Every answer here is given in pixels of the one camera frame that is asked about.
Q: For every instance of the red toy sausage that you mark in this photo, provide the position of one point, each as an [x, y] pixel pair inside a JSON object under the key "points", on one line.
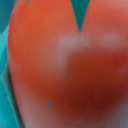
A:
{"points": [[68, 61]]}

